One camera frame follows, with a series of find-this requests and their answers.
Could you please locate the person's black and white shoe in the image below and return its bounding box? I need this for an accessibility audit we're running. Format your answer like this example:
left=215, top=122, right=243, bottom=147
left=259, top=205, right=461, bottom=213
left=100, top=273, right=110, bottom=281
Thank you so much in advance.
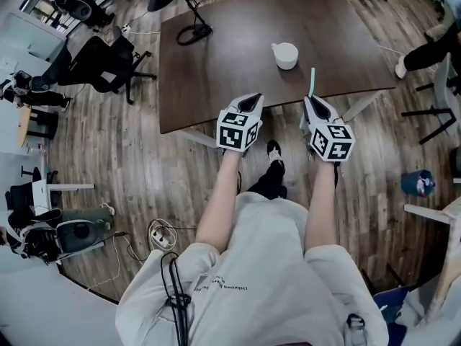
left=266, top=139, right=286, bottom=164

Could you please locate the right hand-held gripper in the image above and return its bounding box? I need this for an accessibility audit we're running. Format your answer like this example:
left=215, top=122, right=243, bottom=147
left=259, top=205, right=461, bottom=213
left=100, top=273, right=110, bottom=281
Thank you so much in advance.
left=300, top=94, right=357, bottom=164

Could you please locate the black cable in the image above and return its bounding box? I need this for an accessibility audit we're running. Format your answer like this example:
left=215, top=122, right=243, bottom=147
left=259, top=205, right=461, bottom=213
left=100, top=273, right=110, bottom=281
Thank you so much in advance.
left=160, top=252, right=194, bottom=346

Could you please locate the person's light grey sweatshirt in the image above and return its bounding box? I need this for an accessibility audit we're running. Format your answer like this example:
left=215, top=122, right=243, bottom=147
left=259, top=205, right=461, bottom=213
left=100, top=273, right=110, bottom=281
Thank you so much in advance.
left=115, top=191, right=390, bottom=346

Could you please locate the black office chair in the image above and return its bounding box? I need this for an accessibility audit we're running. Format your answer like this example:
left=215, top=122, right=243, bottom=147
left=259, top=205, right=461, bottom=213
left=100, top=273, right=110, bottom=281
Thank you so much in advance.
left=42, top=26, right=158, bottom=105

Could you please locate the white floor cable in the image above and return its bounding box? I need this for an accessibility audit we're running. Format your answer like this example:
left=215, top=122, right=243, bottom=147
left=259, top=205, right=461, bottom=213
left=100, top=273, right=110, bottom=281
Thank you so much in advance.
left=81, top=230, right=152, bottom=292

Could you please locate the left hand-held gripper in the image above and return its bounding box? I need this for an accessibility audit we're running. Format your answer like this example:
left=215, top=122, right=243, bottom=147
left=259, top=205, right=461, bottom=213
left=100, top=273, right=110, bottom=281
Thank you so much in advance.
left=215, top=92, right=265, bottom=154

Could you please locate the white frame chair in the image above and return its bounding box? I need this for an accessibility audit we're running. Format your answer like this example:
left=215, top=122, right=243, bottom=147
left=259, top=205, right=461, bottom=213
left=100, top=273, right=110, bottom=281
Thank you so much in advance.
left=400, top=51, right=461, bottom=146

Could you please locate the blue chair seat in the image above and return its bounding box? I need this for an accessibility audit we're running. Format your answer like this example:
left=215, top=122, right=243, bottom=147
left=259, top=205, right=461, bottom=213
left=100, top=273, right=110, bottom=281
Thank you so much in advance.
left=372, top=285, right=411, bottom=324

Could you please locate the person's right forearm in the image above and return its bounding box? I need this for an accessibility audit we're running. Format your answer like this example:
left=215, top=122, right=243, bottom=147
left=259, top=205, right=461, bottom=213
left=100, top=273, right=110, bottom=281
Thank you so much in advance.
left=304, top=159, right=342, bottom=254

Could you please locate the grey round device on stand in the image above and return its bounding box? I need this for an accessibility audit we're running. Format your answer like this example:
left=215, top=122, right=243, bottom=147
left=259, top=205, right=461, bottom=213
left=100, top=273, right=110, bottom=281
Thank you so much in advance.
left=4, top=207, right=113, bottom=263

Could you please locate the blue waste bin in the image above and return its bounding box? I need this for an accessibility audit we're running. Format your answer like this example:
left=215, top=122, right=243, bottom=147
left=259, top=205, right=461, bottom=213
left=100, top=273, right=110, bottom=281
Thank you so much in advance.
left=400, top=169, right=437, bottom=198

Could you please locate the white cup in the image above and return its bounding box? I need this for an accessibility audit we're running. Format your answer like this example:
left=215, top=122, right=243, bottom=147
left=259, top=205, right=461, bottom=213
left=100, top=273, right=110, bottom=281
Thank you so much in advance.
left=270, top=42, right=300, bottom=71

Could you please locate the white power strip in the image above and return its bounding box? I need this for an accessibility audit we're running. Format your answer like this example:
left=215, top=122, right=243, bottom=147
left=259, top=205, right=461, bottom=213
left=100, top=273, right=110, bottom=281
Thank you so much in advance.
left=148, top=218, right=178, bottom=252

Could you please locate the grey strap buckle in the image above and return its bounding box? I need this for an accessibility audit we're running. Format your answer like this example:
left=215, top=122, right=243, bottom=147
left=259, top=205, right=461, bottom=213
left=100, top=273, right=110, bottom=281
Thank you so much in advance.
left=345, top=313, right=367, bottom=346

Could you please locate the teal straw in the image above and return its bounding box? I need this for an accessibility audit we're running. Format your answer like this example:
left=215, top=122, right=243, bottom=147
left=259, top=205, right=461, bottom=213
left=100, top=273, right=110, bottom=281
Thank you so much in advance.
left=298, top=66, right=317, bottom=128

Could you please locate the white side desk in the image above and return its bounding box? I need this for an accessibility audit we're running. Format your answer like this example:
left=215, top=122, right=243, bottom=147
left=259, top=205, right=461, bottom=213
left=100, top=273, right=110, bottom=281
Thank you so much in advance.
left=403, top=195, right=461, bottom=326

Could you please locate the person's left forearm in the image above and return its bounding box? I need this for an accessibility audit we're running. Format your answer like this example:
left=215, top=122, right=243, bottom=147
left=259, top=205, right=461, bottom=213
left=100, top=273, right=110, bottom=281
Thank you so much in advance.
left=194, top=148, right=243, bottom=255

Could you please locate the person's black trouser leg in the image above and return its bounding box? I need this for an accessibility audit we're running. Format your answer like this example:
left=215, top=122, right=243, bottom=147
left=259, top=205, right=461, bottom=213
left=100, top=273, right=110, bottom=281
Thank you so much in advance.
left=247, top=159, right=288, bottom=200

